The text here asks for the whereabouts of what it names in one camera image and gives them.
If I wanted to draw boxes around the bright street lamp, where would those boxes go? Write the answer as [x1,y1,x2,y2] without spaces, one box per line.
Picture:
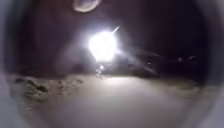
[87,29,119,78]

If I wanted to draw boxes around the pale asphalt path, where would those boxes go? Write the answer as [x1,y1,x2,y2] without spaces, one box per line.
[36,76,201,128]

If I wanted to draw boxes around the rough pale ground verge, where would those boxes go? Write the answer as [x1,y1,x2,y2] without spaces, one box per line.
[9,73,101,108]
[133,77,214,101]

